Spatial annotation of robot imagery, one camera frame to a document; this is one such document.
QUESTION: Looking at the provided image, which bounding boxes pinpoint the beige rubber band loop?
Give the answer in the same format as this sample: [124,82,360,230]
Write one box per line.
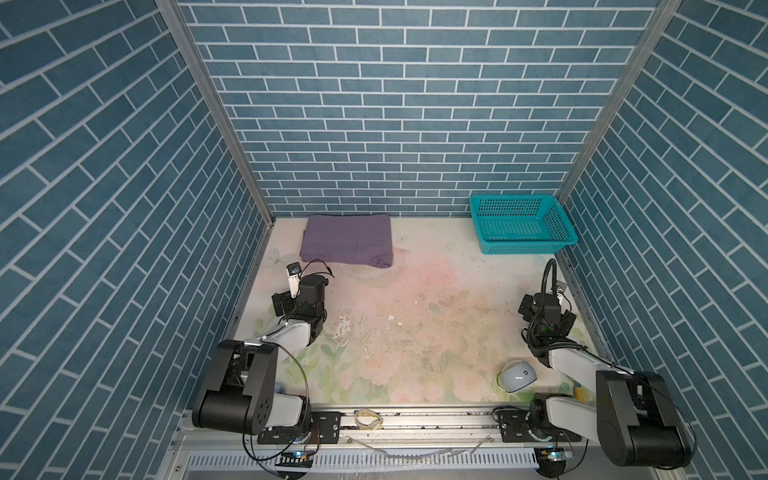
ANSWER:
[353,409,383,430]

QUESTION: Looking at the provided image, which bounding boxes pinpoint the grey computer mouse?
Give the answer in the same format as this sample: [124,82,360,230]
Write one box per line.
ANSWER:
[496,360,538,394]

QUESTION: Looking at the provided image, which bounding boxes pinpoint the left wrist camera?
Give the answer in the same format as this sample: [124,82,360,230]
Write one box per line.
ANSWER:
[286,262,303,298]

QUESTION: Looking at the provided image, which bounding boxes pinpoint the aluminium front rail frame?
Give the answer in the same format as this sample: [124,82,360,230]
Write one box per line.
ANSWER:
[158,404,682,479]

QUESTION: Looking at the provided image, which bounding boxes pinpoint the blue garden rake yellow handle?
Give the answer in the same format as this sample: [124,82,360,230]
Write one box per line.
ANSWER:
[573,385,590,403]

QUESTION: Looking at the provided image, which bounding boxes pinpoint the purple trousers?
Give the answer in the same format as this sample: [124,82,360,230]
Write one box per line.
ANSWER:
[299,214,394,269]

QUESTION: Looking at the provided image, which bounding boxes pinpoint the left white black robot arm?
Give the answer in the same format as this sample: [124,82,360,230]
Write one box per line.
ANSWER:
[192,274,329,439]

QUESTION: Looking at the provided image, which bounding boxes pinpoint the white slotted cable duct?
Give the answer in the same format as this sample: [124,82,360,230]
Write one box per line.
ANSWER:
[186,448,539,473]

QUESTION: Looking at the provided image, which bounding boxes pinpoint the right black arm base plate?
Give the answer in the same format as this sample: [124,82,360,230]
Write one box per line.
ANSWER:
[491,406,582,443]

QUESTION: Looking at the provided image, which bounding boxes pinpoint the teal plastic mesh basket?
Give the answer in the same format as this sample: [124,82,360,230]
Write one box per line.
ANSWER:
[469,195,578,255]

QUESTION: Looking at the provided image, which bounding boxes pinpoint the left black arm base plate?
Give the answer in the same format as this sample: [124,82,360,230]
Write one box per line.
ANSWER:
[257,411,342,446]

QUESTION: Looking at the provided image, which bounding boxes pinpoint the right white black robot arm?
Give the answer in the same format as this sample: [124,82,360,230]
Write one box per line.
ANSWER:
[519,292,697,470]

